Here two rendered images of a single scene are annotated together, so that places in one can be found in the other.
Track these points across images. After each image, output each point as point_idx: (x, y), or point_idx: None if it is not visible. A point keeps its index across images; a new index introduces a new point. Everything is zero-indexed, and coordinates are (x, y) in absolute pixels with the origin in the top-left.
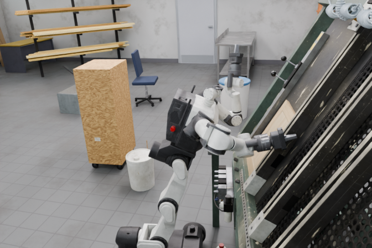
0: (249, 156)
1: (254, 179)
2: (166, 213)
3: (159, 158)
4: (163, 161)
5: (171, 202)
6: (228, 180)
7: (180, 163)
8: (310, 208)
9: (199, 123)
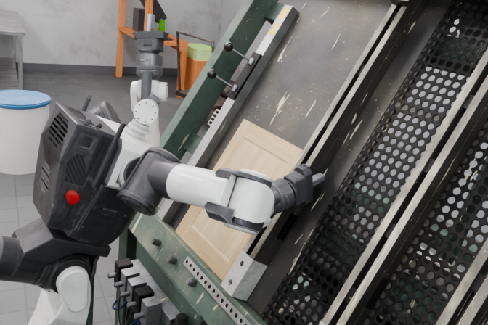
0: None
1: (250, 268)
2: None
3: (23, 274)
4: (30, 281)
5: None
6: (151, 286)
7: (79, 275)
8: (468, 291)
9: (182, 174)
